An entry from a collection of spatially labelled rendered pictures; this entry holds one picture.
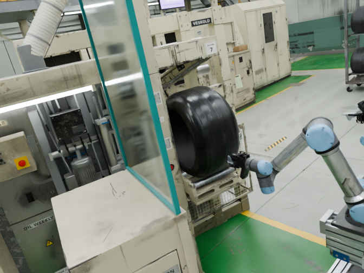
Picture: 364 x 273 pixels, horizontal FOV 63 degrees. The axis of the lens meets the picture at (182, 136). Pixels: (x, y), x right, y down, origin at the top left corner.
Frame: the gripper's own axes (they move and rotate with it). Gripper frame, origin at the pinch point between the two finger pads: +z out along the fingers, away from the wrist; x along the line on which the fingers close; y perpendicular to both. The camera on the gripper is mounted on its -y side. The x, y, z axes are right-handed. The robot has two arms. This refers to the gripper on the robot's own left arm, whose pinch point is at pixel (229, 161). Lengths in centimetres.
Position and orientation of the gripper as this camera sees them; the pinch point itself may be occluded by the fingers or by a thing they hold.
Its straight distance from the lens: 188.2
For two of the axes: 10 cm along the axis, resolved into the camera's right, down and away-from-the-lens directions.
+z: -4.4, -0.8, 8.9
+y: -2.6, -9.4, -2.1
